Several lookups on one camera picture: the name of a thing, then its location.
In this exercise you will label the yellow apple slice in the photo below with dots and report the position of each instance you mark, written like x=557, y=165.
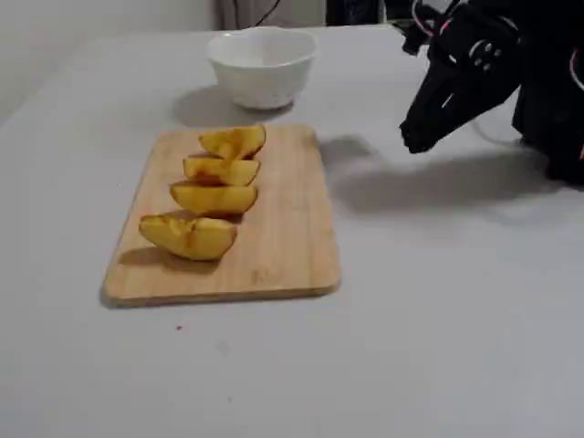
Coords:
x=232, y=140
x=191, y=242
x=228, y=172
x=214, y=200

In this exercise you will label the white ceramic bowl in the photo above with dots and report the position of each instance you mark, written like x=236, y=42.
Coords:
x=262, y=73

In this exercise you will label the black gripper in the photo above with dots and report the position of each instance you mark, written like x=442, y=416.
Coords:
x=449, y=98

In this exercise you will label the wooden cutting board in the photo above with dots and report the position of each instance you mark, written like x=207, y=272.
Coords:
x=292, y=228

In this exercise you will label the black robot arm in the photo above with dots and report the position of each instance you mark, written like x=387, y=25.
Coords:
x=556, y=128

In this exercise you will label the dark background furniture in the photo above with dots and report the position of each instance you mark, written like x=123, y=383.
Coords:
x=356, y=11

